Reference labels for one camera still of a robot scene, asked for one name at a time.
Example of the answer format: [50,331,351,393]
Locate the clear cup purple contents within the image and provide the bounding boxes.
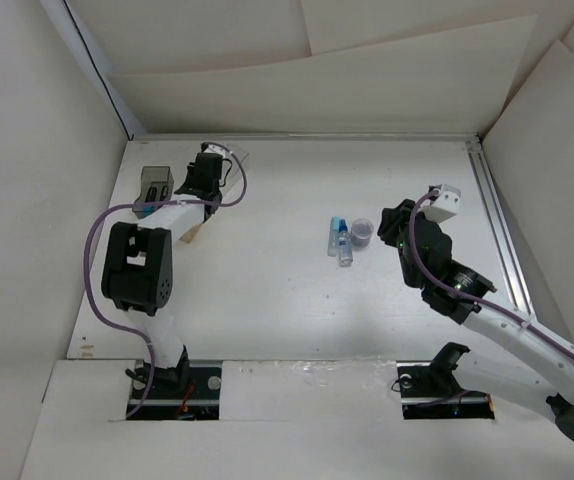
[350,218,374,249]

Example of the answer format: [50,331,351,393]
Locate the small blue spray bottle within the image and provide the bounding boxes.
[338,220,353,267]

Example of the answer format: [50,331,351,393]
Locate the blue clear highlighter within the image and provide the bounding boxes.
[327,217,341,257]

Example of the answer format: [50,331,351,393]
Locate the purple black highlighter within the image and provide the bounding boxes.
[146,183,168,202]

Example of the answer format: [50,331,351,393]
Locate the blue black highlighter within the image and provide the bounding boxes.
[136,200,157,216]

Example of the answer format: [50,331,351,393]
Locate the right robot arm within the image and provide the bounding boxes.
[377,192,574,442]

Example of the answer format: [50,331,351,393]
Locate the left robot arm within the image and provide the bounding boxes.
[100,143,235,397]

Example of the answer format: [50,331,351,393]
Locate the clear plastic container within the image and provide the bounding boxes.
[214,143,248,207]

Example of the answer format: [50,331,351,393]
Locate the dark grey plastic container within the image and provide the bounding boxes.
[132,166,174,219]

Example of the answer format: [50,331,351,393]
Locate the orange plastic container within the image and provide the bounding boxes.
[179,223,203,244]

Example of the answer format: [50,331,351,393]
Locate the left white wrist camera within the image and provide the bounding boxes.
[201,142,230,157]

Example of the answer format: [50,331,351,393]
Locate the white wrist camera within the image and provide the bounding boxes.
[201,142,230,157]
[422,184,461,224]

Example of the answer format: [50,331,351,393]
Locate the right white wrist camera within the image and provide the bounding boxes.
[422,184,461,224]

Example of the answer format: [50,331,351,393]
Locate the aluminium rail back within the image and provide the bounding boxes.
[133,132,479,142]

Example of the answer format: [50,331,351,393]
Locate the aluminium rail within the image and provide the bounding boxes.
[133,132,479,142]
[465,137,534,314]

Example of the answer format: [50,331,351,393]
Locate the aluminium rail right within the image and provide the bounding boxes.
[465,137,534,314]

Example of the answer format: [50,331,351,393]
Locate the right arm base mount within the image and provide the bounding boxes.
[390,342,495,420]

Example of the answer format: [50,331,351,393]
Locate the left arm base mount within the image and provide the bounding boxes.
[125,350,222,421]

